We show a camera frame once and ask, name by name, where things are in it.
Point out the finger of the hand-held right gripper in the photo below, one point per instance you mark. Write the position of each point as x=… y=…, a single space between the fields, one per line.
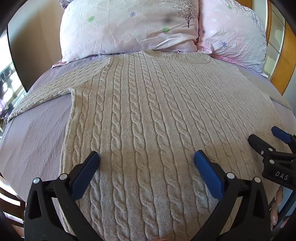
x=259 y=144
x=281 y=134

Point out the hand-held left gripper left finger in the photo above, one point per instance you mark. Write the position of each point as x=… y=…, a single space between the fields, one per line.
x=85 y=177

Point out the floral pillow with tree print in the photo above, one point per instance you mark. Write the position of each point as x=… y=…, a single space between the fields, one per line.
x=120 y=27

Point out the pink floral pillow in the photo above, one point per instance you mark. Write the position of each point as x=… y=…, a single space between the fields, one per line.
x=233 y=34

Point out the window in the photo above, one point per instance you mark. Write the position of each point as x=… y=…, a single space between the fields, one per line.
x=8 y=88

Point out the person's right hand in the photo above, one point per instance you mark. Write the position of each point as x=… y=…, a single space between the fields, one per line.
x=275 y=208

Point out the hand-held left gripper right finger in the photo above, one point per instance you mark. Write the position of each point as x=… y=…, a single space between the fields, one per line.
x=208 y=176

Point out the wooden bed frame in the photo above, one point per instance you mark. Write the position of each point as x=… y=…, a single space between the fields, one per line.
x=11 y=199

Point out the lavender bed sheet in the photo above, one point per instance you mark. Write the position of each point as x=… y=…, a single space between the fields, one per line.
x=34 y=129

